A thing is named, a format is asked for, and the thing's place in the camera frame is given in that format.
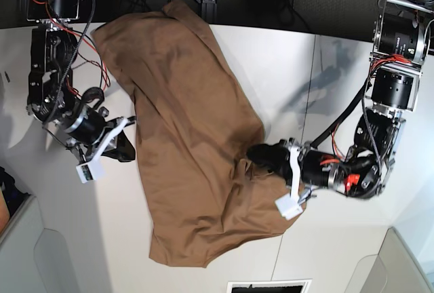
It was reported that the grey chair right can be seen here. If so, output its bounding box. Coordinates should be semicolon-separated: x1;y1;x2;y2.
345;227;433;293

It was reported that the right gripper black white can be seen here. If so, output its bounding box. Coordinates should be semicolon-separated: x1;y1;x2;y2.
64;109;136;163

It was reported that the tan t-shirt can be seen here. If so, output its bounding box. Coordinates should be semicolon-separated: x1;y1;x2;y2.
92;1;292;267

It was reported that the grey chair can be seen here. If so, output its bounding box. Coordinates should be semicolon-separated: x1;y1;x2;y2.
345;227;433;293
0;193;113;293

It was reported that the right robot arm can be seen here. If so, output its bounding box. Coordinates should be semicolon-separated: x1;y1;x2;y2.
26;0;135;163

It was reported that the white floor vent frame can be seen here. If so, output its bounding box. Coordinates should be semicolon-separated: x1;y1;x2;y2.
226;279;312;293

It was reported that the aluminium table leg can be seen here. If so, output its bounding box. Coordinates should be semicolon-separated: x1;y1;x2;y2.
201;0;218;24

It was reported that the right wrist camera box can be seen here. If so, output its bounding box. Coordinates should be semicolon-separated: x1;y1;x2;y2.
76;160;104;183

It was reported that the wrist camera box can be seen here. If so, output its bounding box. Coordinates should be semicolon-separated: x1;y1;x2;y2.
76;160;104;183
275;194;303;220

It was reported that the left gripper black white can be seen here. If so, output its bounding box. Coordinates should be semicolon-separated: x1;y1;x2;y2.
246;138;339;201

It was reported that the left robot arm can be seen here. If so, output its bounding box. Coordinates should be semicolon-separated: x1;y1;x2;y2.
247;0;433;203

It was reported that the grey chair left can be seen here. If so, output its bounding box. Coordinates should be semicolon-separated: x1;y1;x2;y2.
0;193;113;293

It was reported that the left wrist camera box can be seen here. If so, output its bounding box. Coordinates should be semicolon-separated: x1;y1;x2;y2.
275;194;303;220

